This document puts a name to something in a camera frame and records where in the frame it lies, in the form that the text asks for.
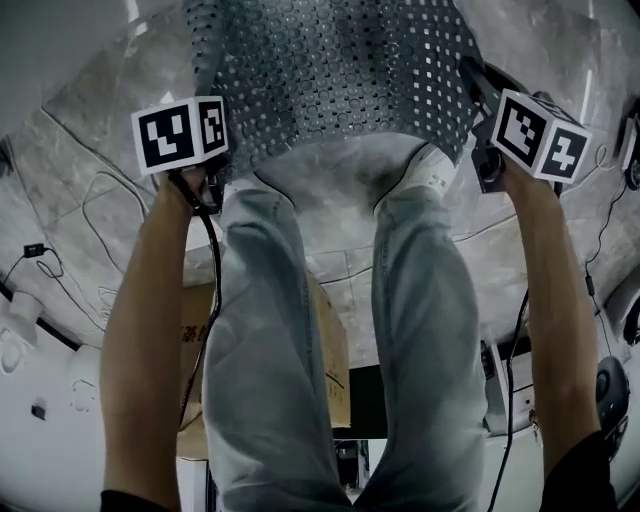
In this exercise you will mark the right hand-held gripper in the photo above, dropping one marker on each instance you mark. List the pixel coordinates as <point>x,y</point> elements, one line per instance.
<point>535,135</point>

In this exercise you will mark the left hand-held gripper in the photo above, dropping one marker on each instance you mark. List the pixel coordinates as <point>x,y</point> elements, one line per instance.
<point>165,135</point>

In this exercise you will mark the grey perforated bath mat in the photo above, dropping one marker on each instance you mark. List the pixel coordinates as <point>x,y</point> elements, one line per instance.
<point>325,75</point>

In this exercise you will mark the person's right forearm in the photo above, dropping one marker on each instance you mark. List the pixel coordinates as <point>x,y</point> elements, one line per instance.
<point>545,300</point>

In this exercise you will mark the person's left forearm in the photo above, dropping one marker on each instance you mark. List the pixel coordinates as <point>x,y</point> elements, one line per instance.
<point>145,300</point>

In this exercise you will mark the person's white shoe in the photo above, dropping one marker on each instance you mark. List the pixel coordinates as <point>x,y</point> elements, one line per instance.
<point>430,170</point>

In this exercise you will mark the person's left leg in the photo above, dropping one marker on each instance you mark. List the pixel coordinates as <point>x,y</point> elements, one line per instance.
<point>265,325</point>

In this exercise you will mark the person's leg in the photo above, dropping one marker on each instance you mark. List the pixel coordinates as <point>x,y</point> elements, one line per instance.
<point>425,325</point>
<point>265,325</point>

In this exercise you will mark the person's right leg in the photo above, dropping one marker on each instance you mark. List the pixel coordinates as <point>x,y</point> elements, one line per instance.
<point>425,325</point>

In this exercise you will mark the large taped cardboard box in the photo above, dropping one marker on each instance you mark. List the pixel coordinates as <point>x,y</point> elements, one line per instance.
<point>330,350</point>

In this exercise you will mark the black round device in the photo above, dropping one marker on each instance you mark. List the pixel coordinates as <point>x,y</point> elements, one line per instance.
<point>612,395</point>

